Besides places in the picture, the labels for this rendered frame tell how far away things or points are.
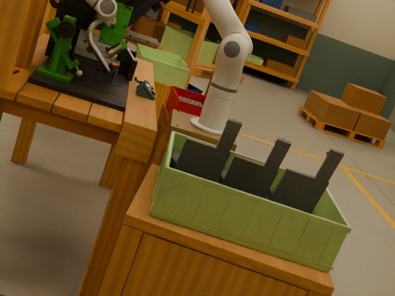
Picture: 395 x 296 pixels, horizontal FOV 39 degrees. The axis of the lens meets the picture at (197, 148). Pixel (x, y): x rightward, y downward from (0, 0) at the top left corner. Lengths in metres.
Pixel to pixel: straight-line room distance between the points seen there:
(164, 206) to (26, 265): 1.22
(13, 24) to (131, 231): 0.92
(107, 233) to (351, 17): 10.56
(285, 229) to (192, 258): 0.31
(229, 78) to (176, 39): 3.36
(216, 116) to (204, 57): 3.38
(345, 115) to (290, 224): 7.01
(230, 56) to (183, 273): 0.92
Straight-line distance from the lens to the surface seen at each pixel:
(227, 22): 2.37
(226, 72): 2.32
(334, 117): 8.67
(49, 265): 2.86
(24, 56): 2.61
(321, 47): 12.41
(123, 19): 2.80
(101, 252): 2.46
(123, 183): 2.32
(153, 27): 5.99
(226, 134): 1.74
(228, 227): 1.77
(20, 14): 2.19
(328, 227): 1.81
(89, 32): 2.75
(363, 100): 9.26
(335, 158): 1.82
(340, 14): 12.44
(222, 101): 2.35
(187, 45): 5.54
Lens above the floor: 1.52
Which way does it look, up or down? 16 degrees down
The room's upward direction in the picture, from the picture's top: 20 degrees clockwise
